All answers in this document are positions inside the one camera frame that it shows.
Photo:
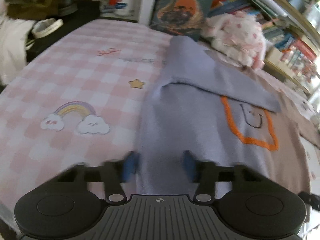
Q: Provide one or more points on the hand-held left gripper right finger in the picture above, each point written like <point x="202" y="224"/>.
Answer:
<point x="188" y="166"/>

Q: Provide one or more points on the white pink plush bunny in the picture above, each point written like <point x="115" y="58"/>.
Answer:
<point x="237" y="35"/>

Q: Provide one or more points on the row of colourful books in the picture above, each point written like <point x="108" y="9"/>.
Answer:
<point x="295" y="47"/>

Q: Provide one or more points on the white shelf frame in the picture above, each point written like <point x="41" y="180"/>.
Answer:
<point x="147" y="5"/>

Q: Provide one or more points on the white cloth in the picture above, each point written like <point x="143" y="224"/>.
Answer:
<point x="12" y="47"/>

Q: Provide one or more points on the white tape roll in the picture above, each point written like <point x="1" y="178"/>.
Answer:
<point x="40" y="31"/>

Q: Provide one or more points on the black round object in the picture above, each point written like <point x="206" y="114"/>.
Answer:
<point x="66" y="5"/>

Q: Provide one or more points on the wooden shelf board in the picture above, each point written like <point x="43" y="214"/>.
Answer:
<point x="282" y="71"/>
<point x="290" y="7"/>

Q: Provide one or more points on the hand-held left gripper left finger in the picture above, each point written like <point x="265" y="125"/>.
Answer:
<point x="128" y="166"/>

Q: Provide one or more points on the dark illustrated boxed book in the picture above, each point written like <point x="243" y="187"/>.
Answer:
<point x="180" y="10"/>

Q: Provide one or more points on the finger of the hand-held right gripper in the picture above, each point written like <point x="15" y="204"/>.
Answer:
<point x="310" y="201"/>

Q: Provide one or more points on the olive green bag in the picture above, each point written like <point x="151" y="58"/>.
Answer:
<point x="30" y="2"/>

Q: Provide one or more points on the purple and beige knit sweater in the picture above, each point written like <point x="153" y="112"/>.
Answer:
<point x="175" y="120"/>

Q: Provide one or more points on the pink checked cartoon desk mat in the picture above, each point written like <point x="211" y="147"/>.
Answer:
<point x="75" y="80"/>

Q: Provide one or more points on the white cup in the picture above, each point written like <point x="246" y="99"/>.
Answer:
<point x="125" y="6"/>

